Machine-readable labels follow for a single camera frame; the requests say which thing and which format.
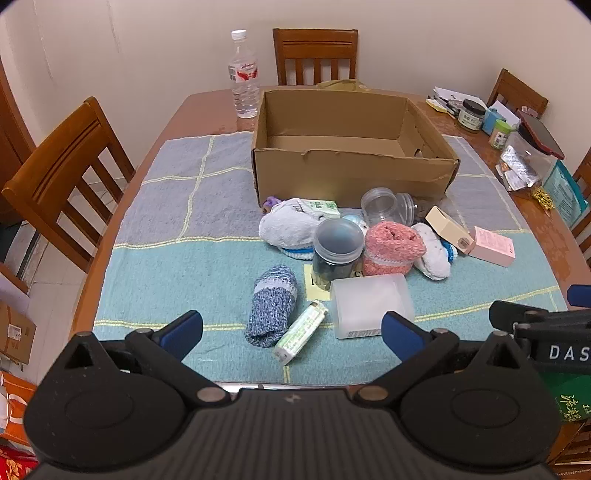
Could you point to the green printed bag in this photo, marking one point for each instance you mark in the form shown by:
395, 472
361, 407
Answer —
570, 397

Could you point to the clear plastic water bottle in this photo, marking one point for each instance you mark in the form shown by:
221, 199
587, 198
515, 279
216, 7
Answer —
244, 85

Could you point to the gold pins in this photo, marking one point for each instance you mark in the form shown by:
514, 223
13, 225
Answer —
542, 197

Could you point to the yellow notepad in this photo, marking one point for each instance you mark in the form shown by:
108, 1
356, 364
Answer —
436, 105

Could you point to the blue knit sock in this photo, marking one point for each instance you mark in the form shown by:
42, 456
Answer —
271, 304

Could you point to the small pink carton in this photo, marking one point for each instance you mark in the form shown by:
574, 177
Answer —
493, 247

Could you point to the white sock with blue cuff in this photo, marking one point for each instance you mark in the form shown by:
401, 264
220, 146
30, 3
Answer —
434, 258

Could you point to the silver blister packs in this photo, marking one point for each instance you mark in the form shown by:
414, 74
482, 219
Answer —
517, 168

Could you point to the red phone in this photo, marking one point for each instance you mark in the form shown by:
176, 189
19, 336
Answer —
540, 134

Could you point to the jar with green lid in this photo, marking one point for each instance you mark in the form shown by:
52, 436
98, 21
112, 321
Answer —
501, 136

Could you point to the small blue box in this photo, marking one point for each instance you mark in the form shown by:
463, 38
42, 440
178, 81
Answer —
494, 117

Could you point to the wooden slat-back chair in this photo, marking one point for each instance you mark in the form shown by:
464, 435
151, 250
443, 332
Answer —
584, 184
315, 48
60, 161
517, 90

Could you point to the green and white tissue pack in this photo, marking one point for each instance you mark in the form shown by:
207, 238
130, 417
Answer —
323, 208

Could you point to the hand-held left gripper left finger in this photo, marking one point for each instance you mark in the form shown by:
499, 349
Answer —
184, 330

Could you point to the blue round figurine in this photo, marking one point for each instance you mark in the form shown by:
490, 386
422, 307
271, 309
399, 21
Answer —
354, 221

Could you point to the clear plastic jar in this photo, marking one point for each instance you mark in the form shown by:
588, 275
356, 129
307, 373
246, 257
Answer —
378, 205

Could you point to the stack of white papers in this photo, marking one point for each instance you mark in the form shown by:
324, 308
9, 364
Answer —
448, 92

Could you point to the teal packet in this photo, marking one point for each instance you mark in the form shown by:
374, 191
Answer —
565, 194

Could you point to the purple knit doll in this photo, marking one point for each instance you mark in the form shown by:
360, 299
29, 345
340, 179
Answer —
270, 203

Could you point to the white green tube packet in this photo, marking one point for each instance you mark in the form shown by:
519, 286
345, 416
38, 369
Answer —
300, 334

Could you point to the small beige carton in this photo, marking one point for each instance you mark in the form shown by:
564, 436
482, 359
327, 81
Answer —
450, 228

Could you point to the orange patterned bag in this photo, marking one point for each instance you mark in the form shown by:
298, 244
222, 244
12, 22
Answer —
16, 415

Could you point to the clear plastic container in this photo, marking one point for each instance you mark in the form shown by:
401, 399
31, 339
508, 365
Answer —
542, 164

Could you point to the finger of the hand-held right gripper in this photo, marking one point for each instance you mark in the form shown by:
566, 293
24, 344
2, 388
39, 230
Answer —
581, 295
508, 313

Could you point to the cardboard box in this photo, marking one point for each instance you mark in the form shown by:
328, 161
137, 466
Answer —
346, 180

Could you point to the yellow paper card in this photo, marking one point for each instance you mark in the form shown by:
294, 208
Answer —
310, 288

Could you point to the clear jar with grey lid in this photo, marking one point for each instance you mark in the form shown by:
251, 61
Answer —
338, 242

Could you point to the white sock with blue band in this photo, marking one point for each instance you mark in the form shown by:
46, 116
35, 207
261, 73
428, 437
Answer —
286, 226

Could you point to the frosted plastic box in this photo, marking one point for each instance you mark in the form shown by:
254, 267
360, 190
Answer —
371, 304

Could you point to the glass jar with black lid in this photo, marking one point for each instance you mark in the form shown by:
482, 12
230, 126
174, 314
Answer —
472, 117

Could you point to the pink knit sock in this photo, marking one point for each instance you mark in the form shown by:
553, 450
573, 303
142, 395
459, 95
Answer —
392, 249

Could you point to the blue checked towel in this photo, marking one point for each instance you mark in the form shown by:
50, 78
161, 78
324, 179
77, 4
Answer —
184, 258

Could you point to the cardboard carton with label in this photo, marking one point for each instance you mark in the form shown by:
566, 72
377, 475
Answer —
14, 330

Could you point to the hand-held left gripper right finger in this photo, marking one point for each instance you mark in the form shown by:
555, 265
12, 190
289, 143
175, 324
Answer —
400, 336

